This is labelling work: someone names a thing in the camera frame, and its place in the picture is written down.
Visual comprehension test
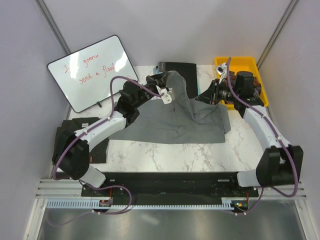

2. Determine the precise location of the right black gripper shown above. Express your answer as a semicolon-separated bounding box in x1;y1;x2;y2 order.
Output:
194;79;240;106

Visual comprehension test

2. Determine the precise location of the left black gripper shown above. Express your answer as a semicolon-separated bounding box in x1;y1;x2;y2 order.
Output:
133;71;169;109

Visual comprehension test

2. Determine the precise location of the grey long sleeve shirt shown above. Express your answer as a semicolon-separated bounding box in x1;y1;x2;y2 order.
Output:
109;70;231;144

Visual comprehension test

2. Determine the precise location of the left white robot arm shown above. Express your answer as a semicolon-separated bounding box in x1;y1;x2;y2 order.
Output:
52;72;174;197

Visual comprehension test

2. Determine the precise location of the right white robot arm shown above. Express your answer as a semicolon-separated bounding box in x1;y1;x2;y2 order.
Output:
195;71;304;197

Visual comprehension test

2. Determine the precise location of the black folder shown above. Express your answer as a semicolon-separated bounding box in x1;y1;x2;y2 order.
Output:
157;61;198;99

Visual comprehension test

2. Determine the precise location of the plaid shirt in bin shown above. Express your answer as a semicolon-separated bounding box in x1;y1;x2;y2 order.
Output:
217;71;264;106

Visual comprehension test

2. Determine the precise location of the folded black striped shirt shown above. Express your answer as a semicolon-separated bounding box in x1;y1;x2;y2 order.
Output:
52;116;110;165

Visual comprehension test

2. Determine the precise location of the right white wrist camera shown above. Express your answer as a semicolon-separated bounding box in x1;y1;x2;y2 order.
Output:
215;62;227;80

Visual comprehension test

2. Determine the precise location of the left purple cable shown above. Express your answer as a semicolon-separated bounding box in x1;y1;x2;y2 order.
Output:
51;75;166;181

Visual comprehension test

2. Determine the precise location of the white whiteboard black frame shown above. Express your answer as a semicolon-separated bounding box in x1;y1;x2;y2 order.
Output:
47;35;139;113

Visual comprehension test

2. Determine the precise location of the white slotted cable duct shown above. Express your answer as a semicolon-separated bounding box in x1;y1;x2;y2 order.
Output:
46;198;234;211

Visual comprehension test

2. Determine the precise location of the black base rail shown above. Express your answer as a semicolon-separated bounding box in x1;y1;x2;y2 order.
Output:
81;172;259;206

